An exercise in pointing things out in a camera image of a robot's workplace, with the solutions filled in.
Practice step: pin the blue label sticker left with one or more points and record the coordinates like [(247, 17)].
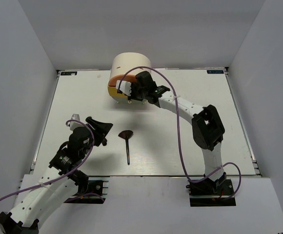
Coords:
[(69, 73)]

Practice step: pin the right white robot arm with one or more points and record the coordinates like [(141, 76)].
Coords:
[(207, 126)]

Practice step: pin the yellow drawer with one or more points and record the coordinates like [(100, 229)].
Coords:
[(113, 92)]

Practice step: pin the blue label sticker right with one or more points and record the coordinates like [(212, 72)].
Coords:
[(215, 71)]

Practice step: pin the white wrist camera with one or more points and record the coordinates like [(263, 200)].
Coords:
[(73, 122), (124, 87)]

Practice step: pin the blue label sticker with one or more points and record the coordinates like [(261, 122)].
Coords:
[(215, 71), (69, 73)]

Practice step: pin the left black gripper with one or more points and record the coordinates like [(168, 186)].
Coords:
[(102, 129)]

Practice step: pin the orange top drawer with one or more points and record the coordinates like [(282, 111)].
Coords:
[(113, 80)]

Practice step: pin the cream round drawer organizer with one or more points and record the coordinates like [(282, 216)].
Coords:
[(126, 61)]

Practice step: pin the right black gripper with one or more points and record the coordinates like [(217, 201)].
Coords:
[(133, 86)]

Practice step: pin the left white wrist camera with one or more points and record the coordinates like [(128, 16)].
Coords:
[(73, 122)]

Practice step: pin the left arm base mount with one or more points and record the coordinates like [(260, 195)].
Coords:
[(95, 194)]

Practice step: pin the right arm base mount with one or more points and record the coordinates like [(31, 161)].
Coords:
[(202, 195)]

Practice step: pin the black fan makeup brush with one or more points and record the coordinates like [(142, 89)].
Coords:
[(126, 135)]

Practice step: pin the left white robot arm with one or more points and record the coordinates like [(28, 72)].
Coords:
[(62, 181)]

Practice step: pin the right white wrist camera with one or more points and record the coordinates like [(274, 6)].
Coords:
[(124, 87)]

